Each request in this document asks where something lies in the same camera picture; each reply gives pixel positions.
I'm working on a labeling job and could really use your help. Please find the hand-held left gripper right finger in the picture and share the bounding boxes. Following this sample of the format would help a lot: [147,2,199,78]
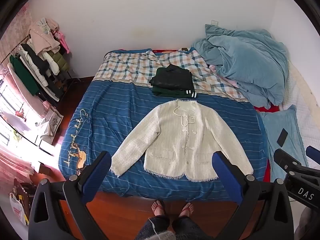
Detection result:
[212,151,294,240]

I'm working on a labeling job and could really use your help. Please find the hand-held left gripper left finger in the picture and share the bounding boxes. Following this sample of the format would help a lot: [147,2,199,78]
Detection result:
[29,151,112,240]

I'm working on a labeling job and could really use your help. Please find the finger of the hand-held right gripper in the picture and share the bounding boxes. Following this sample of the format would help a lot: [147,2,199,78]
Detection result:
[274,149,303,173]
[305,145,320,167]

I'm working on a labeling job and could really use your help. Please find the cream tweed jacket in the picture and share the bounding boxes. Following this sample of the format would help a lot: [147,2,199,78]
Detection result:
[109,99,254,182]

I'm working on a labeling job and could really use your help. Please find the person's right forearm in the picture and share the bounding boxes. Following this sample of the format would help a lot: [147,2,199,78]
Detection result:
[295,207,320,234]

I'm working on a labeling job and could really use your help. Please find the metal clothes rack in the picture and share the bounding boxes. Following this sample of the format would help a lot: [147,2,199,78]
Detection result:
[0,34,82,103]

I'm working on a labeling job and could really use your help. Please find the black phone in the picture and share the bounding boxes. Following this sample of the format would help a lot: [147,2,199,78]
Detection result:
[276,128,288,147]

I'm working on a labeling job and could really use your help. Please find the light blue pillow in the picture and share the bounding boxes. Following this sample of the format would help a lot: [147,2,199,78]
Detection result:
[259,104,309,182]

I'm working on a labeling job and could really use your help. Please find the white quilted mattress cover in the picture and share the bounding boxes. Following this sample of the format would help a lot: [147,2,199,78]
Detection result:
[282,60,320,155]

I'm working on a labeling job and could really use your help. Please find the small brown box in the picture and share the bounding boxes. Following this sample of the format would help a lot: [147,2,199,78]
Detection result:
[38,163,52,175]

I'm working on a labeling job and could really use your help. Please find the person's right leg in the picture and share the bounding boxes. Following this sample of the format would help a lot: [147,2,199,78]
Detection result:
[171,202,213,240]

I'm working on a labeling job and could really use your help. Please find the person's leg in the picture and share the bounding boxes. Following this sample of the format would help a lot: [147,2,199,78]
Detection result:
[136,199,170,240]
[171,202,213,240]

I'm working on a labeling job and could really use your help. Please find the embroidered cushion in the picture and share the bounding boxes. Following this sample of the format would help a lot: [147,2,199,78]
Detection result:
[40,105,64,145]

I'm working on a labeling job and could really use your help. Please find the person's left leg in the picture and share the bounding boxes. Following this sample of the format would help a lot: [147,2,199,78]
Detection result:
[136,199,170,240]

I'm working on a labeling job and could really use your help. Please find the blue striped bed sheet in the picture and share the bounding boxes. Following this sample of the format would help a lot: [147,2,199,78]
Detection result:
[59,81,269,203]

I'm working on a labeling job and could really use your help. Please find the white shopping bag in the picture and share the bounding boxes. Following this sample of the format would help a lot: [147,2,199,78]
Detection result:
[9,192,27,227]

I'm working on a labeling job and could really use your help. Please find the green garment with white stripes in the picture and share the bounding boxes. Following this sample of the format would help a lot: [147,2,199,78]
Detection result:
[152,85,198,98]

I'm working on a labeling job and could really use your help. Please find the black leather jacket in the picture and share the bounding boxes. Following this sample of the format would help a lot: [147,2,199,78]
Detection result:
[149,64,193,92]

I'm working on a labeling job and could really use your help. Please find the plaid blanket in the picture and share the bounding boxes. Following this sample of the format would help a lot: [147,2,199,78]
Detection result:
[91,48,250,103]

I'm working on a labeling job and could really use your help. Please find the light blue duvet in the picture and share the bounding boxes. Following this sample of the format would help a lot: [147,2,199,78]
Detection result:
[191,24,290,107]

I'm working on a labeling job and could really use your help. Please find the olive puffer vest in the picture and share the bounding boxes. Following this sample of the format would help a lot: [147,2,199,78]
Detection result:
[46,50,70,75]

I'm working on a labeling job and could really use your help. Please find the green hanging garment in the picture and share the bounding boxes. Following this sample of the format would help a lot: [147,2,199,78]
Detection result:
[9,55,40,97]

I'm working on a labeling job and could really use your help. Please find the black hanging garment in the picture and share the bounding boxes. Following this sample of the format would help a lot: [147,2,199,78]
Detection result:
[21,43,50,73]

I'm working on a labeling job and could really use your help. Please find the pink hanger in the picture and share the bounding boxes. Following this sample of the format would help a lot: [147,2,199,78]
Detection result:
[53,29,71,54]

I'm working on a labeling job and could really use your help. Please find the pink coat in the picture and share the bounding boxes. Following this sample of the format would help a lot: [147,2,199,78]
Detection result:
[28,17,61,55]

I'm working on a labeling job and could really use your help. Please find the pink floral curtain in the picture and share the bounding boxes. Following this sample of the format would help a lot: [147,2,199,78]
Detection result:
[0,4,34,65]

